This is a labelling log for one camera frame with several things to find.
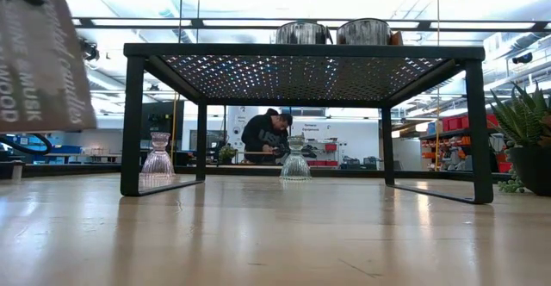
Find silver streaked candle jar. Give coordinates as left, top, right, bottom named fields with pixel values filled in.
left=275, top=20, right=333, bottom=46
left=0, top=0, right=98, bottom=134
left=336, top=17, right=403, bottom=47

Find pink ribbed glass candle holder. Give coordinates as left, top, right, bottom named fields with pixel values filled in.
left=140, top=131, right=176, bottom=179

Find greenish ribbed glass candle holder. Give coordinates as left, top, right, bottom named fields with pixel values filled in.
left=279, top=134, right=313, bottom=181

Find black hanging device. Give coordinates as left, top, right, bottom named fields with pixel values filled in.
left=78, top=38, right=102, bottom=62

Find blue storage bins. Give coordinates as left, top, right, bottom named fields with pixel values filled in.
left=42, top=144, right=84, bottom=165

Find yellow vertical pole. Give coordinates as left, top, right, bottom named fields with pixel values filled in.
left=171, top=91, right=178, bottom=166

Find linear ceiling light strip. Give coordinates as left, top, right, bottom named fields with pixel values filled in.
left=71, top=16, right=551, bottom=32

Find small green potted plant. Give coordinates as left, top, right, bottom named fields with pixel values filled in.
left=218, top=144, right=238, bottom=165

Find black perforated metal shelf riser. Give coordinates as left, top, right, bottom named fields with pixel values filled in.
left=120, top=42, right=495, bottom=206

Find person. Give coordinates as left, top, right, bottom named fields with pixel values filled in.
left=240, top=107, right=294, bottom=165

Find small red storage bins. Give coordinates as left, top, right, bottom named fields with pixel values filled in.
left=306, top=141, right=339, bottom=168

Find orange red bin shelf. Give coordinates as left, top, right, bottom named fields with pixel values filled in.
left=419, top=113, right=500, bottom=173

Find black looped cable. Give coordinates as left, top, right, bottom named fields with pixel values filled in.
left=0, top=133, right=54, bottom=157

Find black wall panel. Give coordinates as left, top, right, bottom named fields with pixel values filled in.
left=140, top=100, right=185, bottom=154

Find black aluminium rig frame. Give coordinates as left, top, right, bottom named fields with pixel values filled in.
left=0, top=159, right=513, bottom=183

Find thin yellow vertical cord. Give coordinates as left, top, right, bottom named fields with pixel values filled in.
left=435, top=0, right=442, bottom=171

